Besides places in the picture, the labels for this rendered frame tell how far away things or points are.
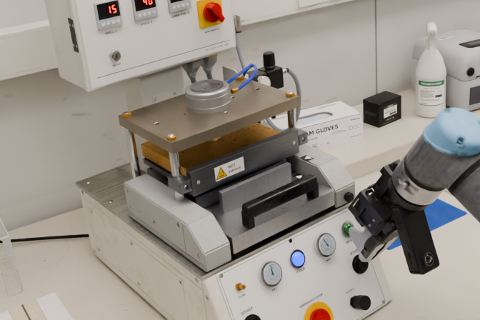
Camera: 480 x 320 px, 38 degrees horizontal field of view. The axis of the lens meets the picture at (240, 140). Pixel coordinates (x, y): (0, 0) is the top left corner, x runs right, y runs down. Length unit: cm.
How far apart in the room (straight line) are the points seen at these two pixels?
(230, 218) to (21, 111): 67
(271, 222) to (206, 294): 15
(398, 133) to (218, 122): 80
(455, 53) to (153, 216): 107
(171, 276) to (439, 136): 51
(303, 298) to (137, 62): 51
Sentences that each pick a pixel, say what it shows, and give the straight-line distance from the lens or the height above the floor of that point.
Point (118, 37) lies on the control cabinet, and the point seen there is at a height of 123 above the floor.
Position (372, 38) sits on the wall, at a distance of 206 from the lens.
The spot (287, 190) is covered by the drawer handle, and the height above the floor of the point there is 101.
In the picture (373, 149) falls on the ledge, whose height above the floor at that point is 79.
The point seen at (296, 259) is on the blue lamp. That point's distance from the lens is 116.
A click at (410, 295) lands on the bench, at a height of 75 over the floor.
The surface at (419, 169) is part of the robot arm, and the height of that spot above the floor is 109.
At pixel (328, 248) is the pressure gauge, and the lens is 119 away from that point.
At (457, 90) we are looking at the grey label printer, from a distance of 196.
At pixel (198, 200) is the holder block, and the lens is 117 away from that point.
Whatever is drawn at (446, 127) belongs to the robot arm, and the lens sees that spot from 96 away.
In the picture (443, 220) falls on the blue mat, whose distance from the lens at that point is 155.
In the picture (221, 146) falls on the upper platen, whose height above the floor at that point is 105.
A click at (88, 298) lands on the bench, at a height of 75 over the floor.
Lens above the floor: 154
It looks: 23 degrees down
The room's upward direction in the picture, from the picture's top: 6 degrees counter-clockwise
